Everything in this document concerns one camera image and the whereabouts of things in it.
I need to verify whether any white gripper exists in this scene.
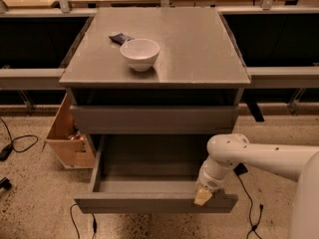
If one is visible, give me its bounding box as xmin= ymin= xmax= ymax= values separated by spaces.
xmin=194 ymin=162 xmax=225 ymax=206

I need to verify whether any grey drawer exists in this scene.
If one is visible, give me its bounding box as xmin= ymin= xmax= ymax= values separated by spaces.
xmin=70 ymin=106 xmax=239 ymax=134
xmin=75 ymin=134 xmax=238 ymax=213

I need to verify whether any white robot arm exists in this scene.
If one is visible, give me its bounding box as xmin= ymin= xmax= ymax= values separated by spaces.
xmin=194 ymin=133 xmax=319 ymax=239

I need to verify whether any grey drawer cabinet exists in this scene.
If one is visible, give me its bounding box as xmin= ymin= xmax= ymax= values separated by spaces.
xmin=59 ymin=6 xmax=251 ymax=144

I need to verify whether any grey top drawer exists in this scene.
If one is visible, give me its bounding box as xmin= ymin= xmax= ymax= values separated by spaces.
xmin=70 ymin=106 xmax=239 ymax=134

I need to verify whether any black power adapter right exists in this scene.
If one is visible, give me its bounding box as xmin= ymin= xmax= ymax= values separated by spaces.
xmin=233 ymin=163 xmax=248 ymax=175

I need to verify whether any wooden box on floor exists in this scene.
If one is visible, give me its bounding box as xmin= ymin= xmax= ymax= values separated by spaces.
xmin=46 ymin=96 xmax=95 ymax=168

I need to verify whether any white ceramic bowl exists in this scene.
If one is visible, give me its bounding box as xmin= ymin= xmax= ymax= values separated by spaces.
xmin=120 ymin=39 xmax=160 ymax=72

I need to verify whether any dark blue snack packet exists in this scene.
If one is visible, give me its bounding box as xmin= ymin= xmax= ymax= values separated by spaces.
xmin=110 ymin=33 xmax=132 ymax=46

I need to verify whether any black object far left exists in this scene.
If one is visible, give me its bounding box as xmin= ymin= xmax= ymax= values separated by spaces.
xmin=0 ymin=177 xmax=12 ymax=190

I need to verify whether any black adapter left floor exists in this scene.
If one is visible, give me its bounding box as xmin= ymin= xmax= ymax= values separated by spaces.
xmin=0 ymin=144 xmax=13 ymax=161

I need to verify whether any black cable right floor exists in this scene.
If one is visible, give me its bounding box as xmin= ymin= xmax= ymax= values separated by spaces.
xmin=236 ymin=174 xmax=265 ymax=239

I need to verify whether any black cable floor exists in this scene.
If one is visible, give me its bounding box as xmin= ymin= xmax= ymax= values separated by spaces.
xmin=69 ymin=203 xmax=98 ymax=239
xmin=236 ymin=174 xmax=265 ymax=239
xmin=0 ymin=117 xmax=40 ymax=153

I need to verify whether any black cable front floor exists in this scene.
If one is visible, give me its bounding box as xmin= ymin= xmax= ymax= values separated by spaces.
xmin=69 ymin=203 xmax=98 ymax=239

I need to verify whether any grey metal rail frame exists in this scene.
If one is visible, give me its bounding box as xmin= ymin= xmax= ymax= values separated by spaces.
xmin=0 ymin=0 xmax=319 ymax=90

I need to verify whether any black cable left floor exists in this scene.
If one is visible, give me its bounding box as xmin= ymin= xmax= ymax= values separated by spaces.
xmin=0 ymin=117 xmax=40 ymax=153

